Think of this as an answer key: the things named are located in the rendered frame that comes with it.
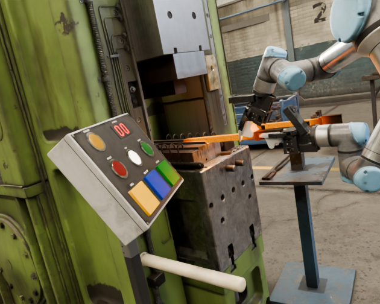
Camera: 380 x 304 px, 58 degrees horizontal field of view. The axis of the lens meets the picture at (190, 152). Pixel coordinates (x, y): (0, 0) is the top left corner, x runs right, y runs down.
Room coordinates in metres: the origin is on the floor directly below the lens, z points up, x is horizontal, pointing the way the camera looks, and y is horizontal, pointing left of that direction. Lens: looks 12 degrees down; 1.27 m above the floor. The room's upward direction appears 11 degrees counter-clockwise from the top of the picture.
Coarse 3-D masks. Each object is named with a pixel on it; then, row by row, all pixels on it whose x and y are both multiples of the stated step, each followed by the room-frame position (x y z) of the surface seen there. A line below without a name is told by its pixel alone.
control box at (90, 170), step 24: (120, 120) 1.01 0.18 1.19; (72, 144) 0.77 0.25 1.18; (120, 144) 0.91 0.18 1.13; (72, 168) 0.77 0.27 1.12; (96, 168) 0.76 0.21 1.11; (144, 168) 0.91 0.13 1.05; (96, 192) 0.76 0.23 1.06; (120, 192) 0.75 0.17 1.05; (168, 192) 0.92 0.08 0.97; (120, 216) 0.75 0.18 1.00; (144, 216) 0.75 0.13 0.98
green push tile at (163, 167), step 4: (164, 160) 1.03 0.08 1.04; (160, 164) 0.99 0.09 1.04; (164, 164) 1.01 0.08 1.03; (168, 164) 1.03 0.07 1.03; (156, 168) 0.97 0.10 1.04; (160, 168) 0.97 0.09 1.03; (164, 168) 0.99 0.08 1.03; (168, 168) 1.01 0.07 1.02; (172, 168) 1.03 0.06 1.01; (160, 172) 0.96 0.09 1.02; (164, 172) 0.97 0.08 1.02; (168, 172) 0.99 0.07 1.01; (172, 172) 1.01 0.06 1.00; (164, 176) 0.96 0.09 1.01; (168, 176) 0.97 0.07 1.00; (172, 176) 0.99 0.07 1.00; (176, 176) 1.01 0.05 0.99; (168, 180) 0.96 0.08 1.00; (172, 180) 0.97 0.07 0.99; (176, 180) 0.99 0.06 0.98; (172, 184) 0.96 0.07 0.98
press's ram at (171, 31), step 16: (128, 0) 1.38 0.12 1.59; (144, 0) 1.33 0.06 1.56; (160, 0) 1.33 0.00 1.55; (176, 0) 1.40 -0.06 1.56; (192, 0) 1.48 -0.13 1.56; (128, 16) 1.39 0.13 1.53; (144, 16) 1.34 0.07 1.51; (160, 16) 1.32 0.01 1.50; (176, 16) 1.39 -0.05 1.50; (192, 16) 1.47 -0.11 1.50; (144, 32) 1.35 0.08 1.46; (160, 32) 1.31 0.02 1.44; (176, 32) 1.37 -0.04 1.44; (192, 32) 1.45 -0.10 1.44; (144, 48) 1.36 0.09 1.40; (160, 48) 1.31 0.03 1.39; (176, 48) 1.36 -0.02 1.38; (192, 48) 1.44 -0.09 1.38; (208, 48) 1.52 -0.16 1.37
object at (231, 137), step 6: (258, 132) 1.26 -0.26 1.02; (264, 132) 1.25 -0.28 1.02; (192, 138) 1.49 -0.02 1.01; (198, 138) 1.45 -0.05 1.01; (204, 138) 1.43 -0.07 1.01; (210, 138) 1.41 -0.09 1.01; (216, 138) 1.39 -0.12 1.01; (222, 138) 1.37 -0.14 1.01; (228, 138) 1.35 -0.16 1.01; (234, 138) 1.33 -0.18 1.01; (246, 138) 1.30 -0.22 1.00; (252, 138) 1.28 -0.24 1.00; (258, 138) 1.26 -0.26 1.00; (264, 138) 1.25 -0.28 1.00
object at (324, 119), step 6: (336, 114) 1.50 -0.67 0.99; (306, 120) 1.55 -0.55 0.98; (312, 120) 1.54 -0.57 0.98; (318, 120) 1.52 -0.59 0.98; (324, 120) 1.52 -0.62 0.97; (330, 120) 1.51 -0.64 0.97; (336, 120) 1.49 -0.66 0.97; (258, 126) 1.68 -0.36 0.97; (270, 126) 1.64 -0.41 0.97; (276, 126) 1.63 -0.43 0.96; (282, 126) 1.61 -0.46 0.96; (288, 126) 1.60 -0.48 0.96
